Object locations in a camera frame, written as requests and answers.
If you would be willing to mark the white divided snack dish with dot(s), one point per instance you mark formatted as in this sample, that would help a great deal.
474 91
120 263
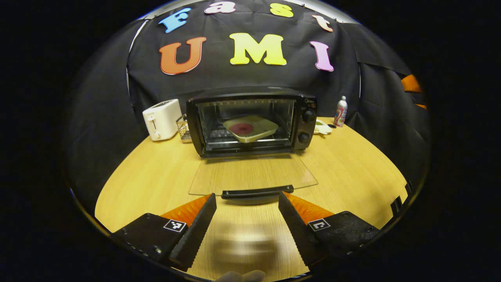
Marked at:
321 128

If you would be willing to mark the small clear container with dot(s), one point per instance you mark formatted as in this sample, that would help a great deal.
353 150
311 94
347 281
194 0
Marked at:
184 131

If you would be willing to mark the black electric oven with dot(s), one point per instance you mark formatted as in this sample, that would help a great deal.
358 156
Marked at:
305 125

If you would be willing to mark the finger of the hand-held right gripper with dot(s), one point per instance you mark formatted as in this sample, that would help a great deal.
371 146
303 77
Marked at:
421 105
411 83

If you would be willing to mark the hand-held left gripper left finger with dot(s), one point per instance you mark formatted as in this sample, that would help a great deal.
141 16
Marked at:
193 231

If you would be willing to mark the black table edge clamp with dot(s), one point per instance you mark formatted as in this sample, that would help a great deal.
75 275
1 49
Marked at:
396 203
409 188

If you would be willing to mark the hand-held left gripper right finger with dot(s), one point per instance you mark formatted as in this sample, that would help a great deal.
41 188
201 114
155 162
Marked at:
299 231

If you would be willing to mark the pink round food slice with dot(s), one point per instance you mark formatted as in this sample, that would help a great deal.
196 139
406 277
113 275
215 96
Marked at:
241 128

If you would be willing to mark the white rectangular food tray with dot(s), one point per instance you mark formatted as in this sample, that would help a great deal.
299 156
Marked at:
262 127

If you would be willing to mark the white toaster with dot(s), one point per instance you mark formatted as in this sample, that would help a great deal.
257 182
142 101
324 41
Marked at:
162 119

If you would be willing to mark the silver drink bottle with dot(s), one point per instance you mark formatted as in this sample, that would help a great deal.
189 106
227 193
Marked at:
340 113

